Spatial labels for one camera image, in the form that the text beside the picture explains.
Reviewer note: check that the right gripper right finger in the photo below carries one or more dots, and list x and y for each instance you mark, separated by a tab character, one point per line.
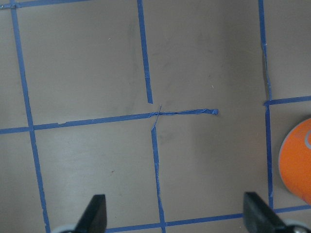
258	217

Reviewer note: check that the orange can with grey lid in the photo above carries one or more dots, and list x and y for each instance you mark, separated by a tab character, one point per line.
294	161

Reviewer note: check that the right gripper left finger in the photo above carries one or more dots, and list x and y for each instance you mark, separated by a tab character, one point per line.
94	218

